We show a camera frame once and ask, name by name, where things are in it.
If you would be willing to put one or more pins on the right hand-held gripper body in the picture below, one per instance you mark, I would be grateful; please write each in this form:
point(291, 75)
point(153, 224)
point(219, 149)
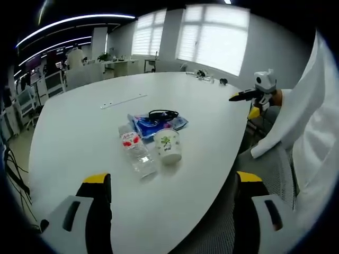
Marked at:
point(263, 84)

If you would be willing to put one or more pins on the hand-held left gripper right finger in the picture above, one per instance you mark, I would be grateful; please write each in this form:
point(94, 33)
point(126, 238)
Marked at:
point(260, 211)

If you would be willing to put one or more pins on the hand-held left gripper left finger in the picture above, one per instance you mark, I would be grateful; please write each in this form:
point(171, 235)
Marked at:
point(79, 211)

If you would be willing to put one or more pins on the black sunglasses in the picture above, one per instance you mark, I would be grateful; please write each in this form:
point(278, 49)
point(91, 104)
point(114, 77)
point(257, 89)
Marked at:
point(162, 114)

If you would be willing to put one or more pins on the clear plastic water bottle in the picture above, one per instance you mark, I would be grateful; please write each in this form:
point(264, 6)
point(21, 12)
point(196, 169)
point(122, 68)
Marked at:
point(136, 149)

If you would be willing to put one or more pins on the white paper cup green print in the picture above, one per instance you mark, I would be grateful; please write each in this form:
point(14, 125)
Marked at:
point(168, 145)

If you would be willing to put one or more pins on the blue plastic packet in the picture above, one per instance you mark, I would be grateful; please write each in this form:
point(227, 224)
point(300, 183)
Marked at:
point(148, 127)

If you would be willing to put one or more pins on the small clutter of clear items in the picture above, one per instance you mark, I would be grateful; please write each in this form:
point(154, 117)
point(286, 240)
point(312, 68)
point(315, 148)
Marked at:
point(199, 73)

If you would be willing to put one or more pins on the person's right hand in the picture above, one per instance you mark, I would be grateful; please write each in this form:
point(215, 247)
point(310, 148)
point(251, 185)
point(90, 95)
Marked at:
point(278, 97)

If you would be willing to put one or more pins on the small black object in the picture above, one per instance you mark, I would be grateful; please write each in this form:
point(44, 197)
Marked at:
point(223, 81)

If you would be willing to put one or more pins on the grey mesh office chair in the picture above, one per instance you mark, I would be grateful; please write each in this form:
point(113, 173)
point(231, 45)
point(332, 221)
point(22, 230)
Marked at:
point(265, 169)

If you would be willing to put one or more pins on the window with white blinds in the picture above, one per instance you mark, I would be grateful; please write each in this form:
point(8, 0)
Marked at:
point(212, 37)
point(149, 34)

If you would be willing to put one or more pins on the person's white coat torso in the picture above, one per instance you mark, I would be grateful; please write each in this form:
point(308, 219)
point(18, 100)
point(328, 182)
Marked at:
point(321, 132)

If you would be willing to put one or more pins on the white table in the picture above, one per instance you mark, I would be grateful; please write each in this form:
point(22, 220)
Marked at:
point(87, 137)

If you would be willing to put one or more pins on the white flat strip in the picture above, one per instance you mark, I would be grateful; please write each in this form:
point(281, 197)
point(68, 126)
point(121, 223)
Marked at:
point(123, 101)

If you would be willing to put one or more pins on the white office chair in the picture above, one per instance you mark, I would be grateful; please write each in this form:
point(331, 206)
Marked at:
point(26, 101)

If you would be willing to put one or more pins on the white background desk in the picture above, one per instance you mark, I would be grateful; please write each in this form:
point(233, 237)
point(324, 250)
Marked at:
point(120, 66)

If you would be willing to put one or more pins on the green potted plant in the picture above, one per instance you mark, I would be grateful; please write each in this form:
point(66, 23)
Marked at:
point(103, 56)

